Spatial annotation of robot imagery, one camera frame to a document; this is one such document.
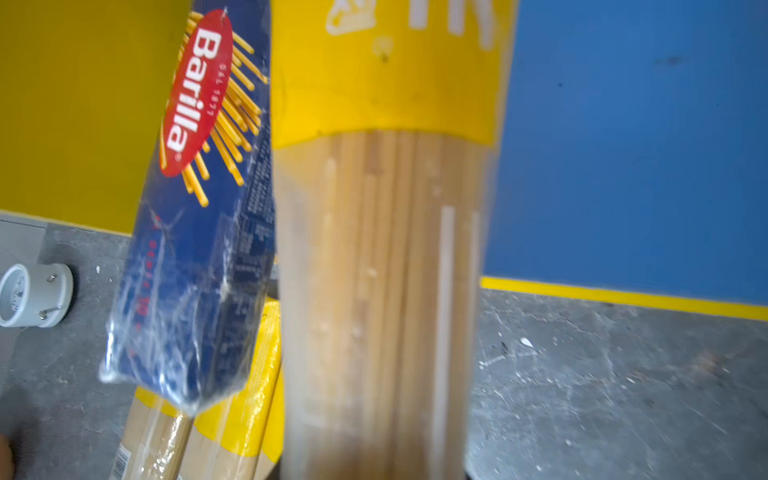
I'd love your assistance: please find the yellow Pastatime spaghetti bag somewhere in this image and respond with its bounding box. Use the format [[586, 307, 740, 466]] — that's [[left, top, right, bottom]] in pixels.
[[271, 1, 519, 479]]

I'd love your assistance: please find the dark blue spaghetti No5 bag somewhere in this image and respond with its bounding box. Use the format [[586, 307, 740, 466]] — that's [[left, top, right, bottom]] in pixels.
[[100, 1, 276, 416]]

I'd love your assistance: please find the blue lower shelf board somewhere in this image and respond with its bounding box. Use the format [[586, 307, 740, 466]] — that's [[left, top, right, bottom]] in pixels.
[[485, 1, 767, 305]]

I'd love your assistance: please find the round white gauge clock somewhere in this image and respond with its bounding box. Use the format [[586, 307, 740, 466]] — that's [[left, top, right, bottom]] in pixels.
[[1, 263, 74, 328]]

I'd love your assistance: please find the yellow shelf unit frame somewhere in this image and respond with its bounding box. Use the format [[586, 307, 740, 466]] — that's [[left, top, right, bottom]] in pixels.
[[1, 1, 767, 320]]

